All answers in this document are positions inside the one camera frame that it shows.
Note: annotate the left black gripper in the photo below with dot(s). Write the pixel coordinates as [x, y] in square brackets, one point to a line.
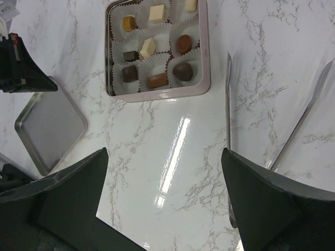
[19, 72]

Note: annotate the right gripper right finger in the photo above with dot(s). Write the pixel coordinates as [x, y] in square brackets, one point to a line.
[274, 212]

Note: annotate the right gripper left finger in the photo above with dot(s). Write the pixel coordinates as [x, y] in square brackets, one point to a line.
[58, 212]

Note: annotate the tin lid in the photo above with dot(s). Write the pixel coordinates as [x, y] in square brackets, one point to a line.
[49, 126]

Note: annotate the dark square chocolate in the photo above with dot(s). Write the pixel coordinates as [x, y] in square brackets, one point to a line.
[129, 74]

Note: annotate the caramel round chocolate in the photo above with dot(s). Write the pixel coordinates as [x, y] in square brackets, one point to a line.
[129, 23]

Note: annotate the white chocolate piece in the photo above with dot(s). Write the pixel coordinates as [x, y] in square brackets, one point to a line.
[148, 48]

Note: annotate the brown rectangular chocolate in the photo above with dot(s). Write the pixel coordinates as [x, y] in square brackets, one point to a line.
[157, 80]

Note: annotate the metal tongs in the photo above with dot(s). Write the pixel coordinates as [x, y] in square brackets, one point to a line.
[287, 124]

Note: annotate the pink chocolate tin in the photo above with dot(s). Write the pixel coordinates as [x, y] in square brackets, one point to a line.
[177, 22]

